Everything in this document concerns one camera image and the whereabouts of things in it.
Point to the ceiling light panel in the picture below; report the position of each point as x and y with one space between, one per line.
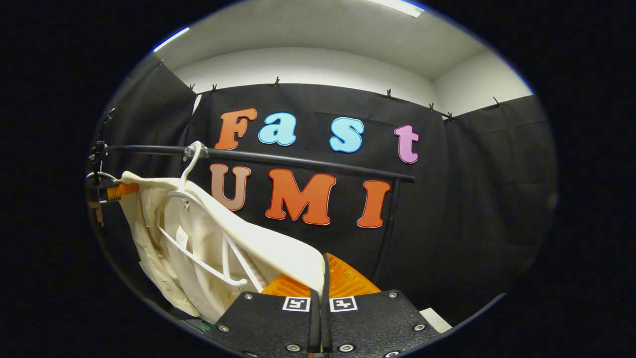
397 7

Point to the white shirt hanger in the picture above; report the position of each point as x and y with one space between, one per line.
191 164

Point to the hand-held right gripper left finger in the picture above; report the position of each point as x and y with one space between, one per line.
263 323

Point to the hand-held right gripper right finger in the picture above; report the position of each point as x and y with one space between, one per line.
377 323

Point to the black metal clamp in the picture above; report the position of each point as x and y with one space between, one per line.
99 149

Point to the cream collared shirt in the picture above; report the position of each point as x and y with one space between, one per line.
278 248

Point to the black clothes rail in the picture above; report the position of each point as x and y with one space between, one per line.
298 160

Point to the black backdrop cloth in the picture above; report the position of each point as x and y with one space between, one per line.
472 199

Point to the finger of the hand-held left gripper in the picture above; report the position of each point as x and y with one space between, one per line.
121 190

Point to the empty white plastic hanger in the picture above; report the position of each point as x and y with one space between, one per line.
102 174

